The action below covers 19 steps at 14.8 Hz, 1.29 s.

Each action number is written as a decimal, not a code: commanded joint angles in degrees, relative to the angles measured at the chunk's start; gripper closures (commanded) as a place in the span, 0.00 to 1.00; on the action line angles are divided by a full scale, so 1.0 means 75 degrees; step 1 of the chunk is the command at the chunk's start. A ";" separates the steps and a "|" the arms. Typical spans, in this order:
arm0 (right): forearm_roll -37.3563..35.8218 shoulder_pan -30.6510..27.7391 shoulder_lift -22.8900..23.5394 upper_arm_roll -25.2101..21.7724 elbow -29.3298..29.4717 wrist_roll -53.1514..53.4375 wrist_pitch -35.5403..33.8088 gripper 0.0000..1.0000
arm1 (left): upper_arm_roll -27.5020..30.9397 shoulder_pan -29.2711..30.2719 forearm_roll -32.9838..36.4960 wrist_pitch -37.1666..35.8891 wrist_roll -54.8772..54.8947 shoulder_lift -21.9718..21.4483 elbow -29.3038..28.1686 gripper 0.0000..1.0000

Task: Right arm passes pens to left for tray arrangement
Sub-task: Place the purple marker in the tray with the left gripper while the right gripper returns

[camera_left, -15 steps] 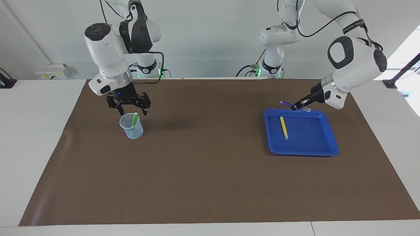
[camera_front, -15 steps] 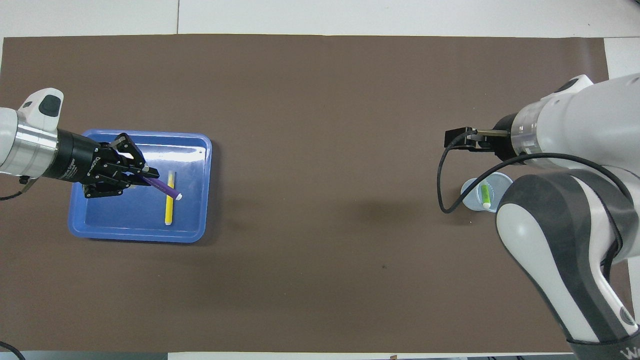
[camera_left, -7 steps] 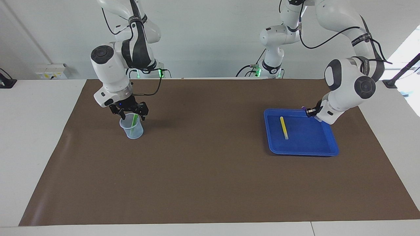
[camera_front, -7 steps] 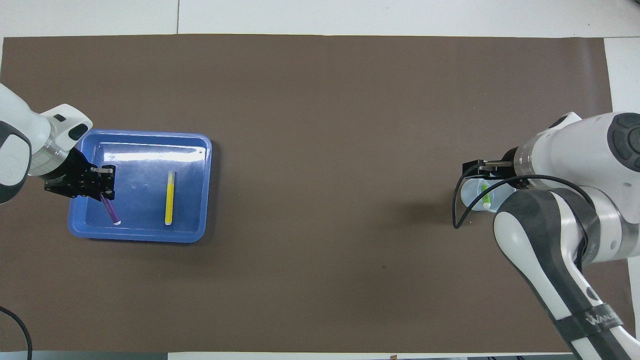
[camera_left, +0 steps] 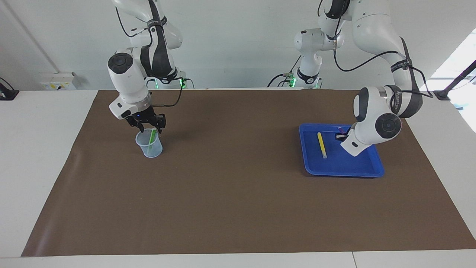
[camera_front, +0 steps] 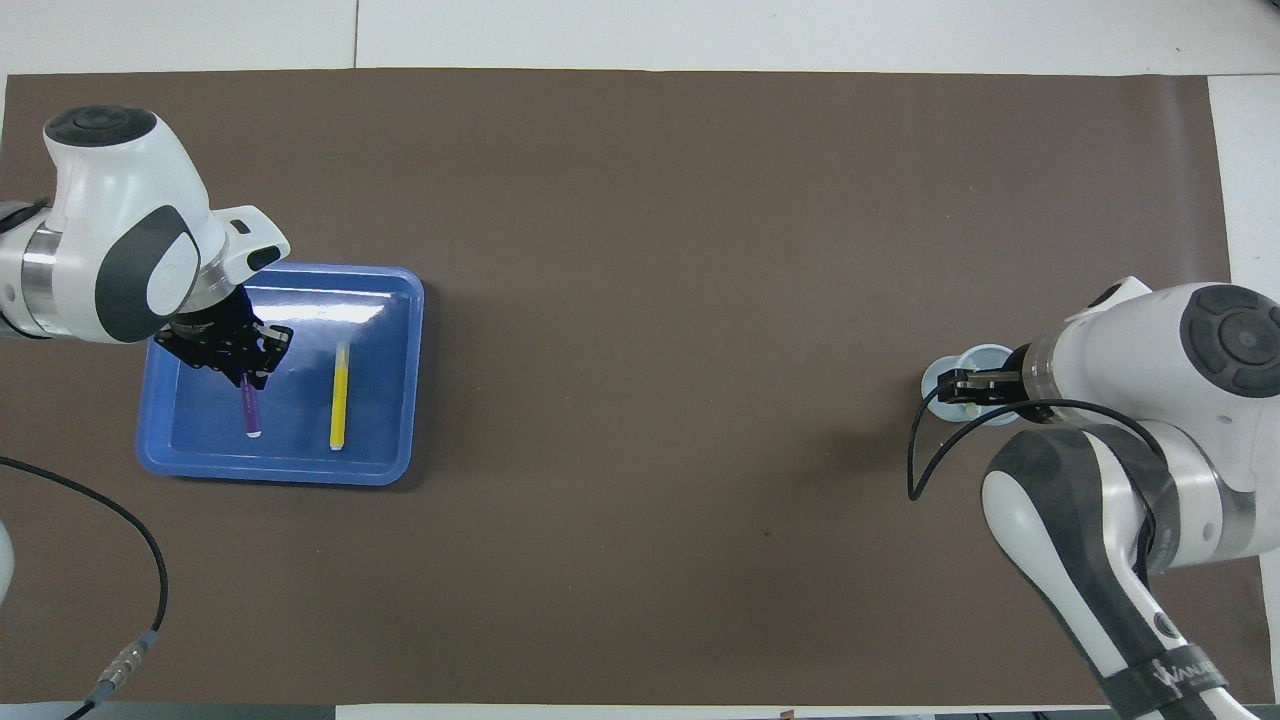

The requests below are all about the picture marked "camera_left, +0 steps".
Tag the yellow marker pen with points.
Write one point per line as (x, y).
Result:
(322, 145)

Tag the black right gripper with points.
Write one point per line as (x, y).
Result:
(143, 114)

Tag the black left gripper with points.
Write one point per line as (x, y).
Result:
(349, 131)

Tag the brown table mat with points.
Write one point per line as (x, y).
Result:
(238, 204)

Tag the white wall socket box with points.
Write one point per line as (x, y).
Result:
(57, 82)

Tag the black table clamp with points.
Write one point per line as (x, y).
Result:
(7, 93)

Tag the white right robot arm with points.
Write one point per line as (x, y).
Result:
(128, 82)

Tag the black clamp with pole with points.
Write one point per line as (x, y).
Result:
(455, 83)

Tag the blue plastic tray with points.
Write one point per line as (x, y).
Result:
(316, 165)

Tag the green marker pen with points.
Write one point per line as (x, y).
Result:
(151, 138)

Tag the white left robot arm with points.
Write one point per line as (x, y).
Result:
(375, 22)

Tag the translucent plastic cup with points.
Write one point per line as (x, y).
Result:
(156, 150)

